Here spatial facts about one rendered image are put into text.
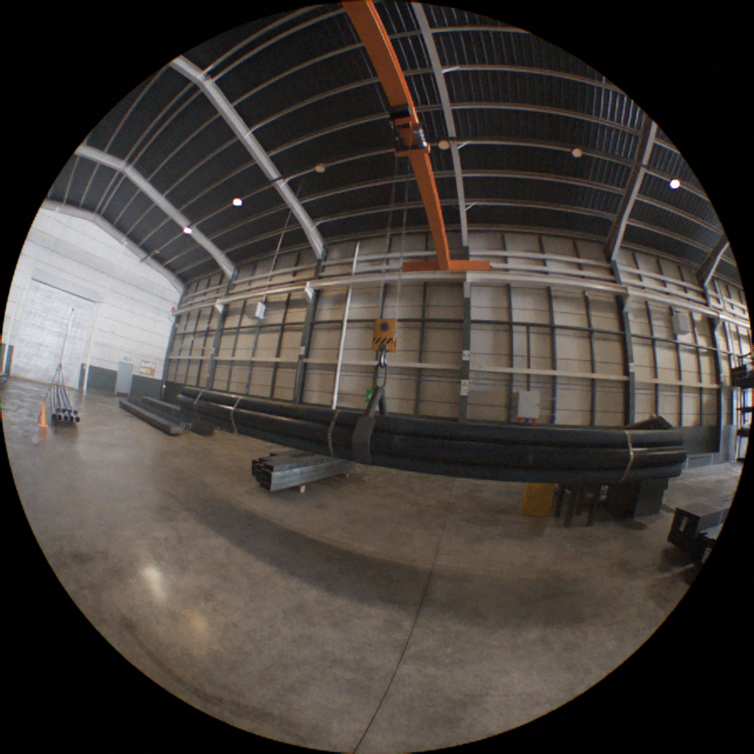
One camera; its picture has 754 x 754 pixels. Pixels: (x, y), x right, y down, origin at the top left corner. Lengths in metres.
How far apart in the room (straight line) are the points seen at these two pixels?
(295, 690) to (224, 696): 0.36
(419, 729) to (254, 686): 0.80
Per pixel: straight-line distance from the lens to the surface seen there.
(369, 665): 1.81
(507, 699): 1.82
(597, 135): 9.87
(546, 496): 4.58
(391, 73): 4.88
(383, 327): 2.48
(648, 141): 9.94
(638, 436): 2.56
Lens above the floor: 1.48
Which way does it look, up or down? 7 degrees up
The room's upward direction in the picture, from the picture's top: 6 degrees clockwise
